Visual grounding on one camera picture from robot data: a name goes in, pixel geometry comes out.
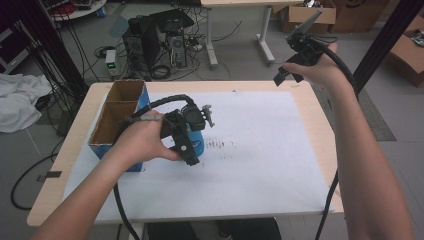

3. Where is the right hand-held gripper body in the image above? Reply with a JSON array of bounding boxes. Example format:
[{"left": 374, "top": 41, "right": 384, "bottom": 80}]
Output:
[{"left": 284, "top": 9, "right": 334, "bottom": 68}]

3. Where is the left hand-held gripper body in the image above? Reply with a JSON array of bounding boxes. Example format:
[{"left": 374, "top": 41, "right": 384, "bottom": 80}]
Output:
[{"left": 159, "top": 103, "right": 215, "bottom": 143}]

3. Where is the blue bottle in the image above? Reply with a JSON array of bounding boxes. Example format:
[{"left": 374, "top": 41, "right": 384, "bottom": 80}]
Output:
[{"left": 188, "top": 129, "right": 206, "bottom": 158}]

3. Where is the blue cardboard box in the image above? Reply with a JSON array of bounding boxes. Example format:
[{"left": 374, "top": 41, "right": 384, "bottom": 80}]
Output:
[{"left": 87, "top": 79, "right": 152, "bottom": 173}]

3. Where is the person's right hand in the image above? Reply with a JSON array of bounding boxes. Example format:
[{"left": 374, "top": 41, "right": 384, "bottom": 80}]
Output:
[{"left": 282, "top": 42, "right": 355, "bottom": 97}]

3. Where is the person's left hand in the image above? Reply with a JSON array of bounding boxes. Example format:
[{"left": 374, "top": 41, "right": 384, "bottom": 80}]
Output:
[{"left": 113, "top": 109, "right": 183, "bottom": 173}]

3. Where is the open cardboard box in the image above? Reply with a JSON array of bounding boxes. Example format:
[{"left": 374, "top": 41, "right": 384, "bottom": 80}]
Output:
[{"left": 287, "top": 0, "right": 337, "bottom": 35}]

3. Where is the large cardboard box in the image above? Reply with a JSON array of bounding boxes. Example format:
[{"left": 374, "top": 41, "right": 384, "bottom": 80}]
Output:
[{"left": 332, "top": 0, "right": 390, "bottom": 33}]

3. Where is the white table mat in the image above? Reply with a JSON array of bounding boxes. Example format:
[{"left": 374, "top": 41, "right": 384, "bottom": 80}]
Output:
[{"left": 62, "top": 91, "right": 335, "bottom": 224}]

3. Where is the grey computer tower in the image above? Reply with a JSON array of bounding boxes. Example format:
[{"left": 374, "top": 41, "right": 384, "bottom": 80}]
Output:
[{"left": 166, "top": 33, "right": 188, "bottom": 70}]

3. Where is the black metal stand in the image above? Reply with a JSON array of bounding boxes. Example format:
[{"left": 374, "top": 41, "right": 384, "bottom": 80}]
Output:
[{"left": 352, "top": 0, "right": 424, "bottom": 98}]

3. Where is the white-legged table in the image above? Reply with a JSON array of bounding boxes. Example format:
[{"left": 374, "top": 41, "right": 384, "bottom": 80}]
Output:
[{"left": 200, "top": 0, "right": 305, "bottom": 70}]

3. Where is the black computer tower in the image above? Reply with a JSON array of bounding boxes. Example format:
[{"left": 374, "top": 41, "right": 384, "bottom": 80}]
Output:
[{"left": 121, "top": 15, "right": 162, "bottom": 80}]

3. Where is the small white device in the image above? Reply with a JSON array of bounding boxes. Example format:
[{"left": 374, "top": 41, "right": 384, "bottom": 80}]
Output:
[{"left": 105, "top": 49, "right": 118, "bottom": 79}]

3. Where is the cardboard box with dark item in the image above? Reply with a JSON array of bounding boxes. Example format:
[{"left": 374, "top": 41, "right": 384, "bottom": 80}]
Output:
[{"left": 384, "top": 14, "right": 424, "bottom": 88}]

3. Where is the black tape strip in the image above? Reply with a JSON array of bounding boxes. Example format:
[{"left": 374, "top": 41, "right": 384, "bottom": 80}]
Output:
[{"left": 36, "top": 170, "right": 63, "bottom": 183}]

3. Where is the round white table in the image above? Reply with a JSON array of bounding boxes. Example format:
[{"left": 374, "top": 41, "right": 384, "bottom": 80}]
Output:
[{"left": 42, "top": 0, "right": 108, "bottom": 22}]

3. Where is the white cloth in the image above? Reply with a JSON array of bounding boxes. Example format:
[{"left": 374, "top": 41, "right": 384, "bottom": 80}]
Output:
[{"left": 0, "top": 72, "right": 53, "bottom": 134}]

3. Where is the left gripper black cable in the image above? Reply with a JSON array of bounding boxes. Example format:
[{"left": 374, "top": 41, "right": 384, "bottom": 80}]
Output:
[{"left": 112, "top": 94, "right": 198, "bottom": 240}]

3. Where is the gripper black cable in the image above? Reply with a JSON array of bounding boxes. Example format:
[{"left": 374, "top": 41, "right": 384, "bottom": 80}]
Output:
[
  {"left": 308, "top": 34, "right": 360, "bottom": 240},
  {"left": 112, "top": 94, "right": 198, "bottom": 240}
]

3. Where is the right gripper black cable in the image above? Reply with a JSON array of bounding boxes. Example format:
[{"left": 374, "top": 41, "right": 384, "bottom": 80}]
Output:
[{"left": 308, "top": 34, "right": 360, "bottom": 240}]

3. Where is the black stand with cables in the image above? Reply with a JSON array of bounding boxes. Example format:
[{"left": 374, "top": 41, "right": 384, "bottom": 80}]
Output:
[{"left": 19, "top": 0, "right": 89, "bottom": 98}]

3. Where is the black floor cable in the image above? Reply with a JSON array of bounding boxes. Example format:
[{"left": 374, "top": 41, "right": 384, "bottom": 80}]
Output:
[{"left": 9, "top": 139, "right": 68, "bottom": 211}]

